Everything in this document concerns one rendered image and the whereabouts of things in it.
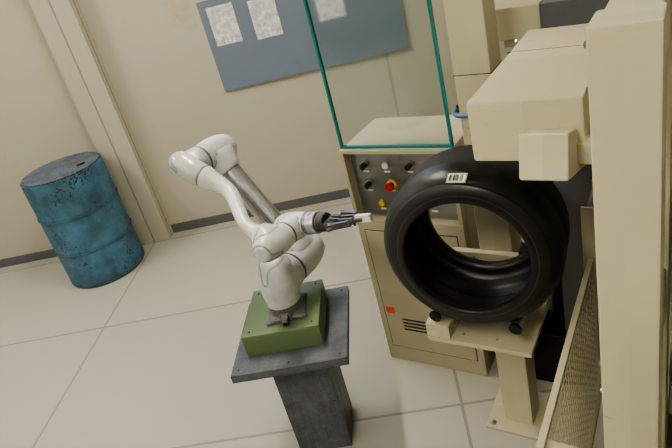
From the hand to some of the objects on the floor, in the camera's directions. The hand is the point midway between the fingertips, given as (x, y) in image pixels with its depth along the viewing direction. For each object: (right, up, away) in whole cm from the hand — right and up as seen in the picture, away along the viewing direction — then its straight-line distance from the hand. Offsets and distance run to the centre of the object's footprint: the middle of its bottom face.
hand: (363, 218), depth 208 cm
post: (+77, -93, +58) cm, 134 cm away
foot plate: (+77, -93, +58) cm, 134 cm away
